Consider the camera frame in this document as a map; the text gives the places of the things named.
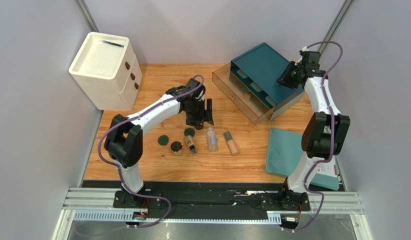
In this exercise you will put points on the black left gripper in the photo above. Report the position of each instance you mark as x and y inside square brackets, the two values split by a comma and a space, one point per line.
[206, 116]

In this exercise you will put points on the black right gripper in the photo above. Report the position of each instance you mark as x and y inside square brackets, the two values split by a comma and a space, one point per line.
[287, 77]

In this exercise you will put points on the clear plastic bottle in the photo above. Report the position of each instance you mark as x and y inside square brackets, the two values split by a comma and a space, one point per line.
[212, 142]

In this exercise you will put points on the brown foundation bottle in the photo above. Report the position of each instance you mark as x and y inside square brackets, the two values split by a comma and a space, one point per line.
[190, 143]

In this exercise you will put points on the transparent smoky drawer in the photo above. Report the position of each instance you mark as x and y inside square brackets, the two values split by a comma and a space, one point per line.
[246, 95]

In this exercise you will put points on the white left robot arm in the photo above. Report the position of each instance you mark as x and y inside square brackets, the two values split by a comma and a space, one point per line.
[124, 139]

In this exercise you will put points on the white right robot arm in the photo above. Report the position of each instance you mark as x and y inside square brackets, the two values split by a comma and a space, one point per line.
[325, 133]

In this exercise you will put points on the dark brown small jar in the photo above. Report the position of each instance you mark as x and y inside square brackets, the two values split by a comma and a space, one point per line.
[199, 126]

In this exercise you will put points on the green round compact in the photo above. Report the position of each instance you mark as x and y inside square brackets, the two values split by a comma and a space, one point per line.
[189, 132]

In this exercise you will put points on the teal drawer organizer box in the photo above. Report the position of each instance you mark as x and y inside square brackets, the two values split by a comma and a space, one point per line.
[264, 65]

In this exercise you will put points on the black-lid powder jar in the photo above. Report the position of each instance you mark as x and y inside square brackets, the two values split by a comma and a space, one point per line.
[176, 148]

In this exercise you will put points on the dark green round disc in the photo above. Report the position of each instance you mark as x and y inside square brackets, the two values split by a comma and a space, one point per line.
[163, 140]

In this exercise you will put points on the beige foundation tube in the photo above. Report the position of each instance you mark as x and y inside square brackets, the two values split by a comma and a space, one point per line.
[231, 143]

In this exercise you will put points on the teal flat box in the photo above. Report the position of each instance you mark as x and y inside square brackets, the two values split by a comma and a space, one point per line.
[284, 152]

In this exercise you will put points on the white paper label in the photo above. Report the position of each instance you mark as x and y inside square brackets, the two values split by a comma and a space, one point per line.
[328, 169]

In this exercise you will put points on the white three-drawer cabinet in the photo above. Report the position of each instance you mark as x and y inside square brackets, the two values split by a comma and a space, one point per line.
[109, 75]

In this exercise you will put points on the black pen on cabinet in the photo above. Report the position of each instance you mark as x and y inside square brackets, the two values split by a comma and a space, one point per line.
[113, 44]

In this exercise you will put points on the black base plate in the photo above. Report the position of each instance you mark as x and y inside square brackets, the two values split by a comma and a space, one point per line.
[260, 200]

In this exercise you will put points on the aluminium mounting rail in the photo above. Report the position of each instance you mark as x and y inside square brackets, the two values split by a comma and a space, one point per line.
[204, 206]

